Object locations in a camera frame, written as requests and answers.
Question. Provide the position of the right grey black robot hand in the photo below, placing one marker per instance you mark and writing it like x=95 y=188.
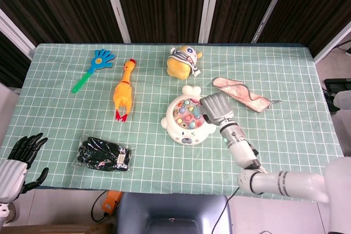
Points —
x=218 y=109

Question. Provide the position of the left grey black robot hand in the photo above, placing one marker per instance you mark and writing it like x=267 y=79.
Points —
x=12 y=176

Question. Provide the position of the dark blue-grey robot base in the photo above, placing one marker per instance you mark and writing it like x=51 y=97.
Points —
x=170 y=209

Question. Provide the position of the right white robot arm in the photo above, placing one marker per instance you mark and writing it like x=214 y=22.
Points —
x=241 y=146

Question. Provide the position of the white seal fishing game toy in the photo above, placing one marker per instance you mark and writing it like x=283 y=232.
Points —
x=189 y=135

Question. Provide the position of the blue hand clapper toy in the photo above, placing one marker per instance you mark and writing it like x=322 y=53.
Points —
x=100 y=60

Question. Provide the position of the pink towel with dark trim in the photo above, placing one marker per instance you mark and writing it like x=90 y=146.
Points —
x=235 y=88

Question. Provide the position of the yellow plush toy striped shirt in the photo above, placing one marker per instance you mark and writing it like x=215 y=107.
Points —
x=178 y=68

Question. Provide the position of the green checked tablecloth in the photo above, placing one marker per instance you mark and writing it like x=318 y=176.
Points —
x=164 y=168

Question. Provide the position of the black gloves in plastic bag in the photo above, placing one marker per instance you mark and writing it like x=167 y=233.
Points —
x=101 y=154

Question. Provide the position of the yellow rubber chicken toy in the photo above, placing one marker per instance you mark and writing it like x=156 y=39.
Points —
x=124 y=91

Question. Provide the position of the orange device on floor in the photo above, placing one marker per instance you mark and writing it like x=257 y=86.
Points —
x=112 y=202

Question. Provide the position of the black equipment stand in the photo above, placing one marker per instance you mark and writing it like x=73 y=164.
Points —
x=336 y=84

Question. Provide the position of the white metal frame post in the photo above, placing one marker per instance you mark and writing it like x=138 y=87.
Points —
x=116 y=6
x=209 y=6
x=16 y=35
x=270 y=6
x=333 y=42

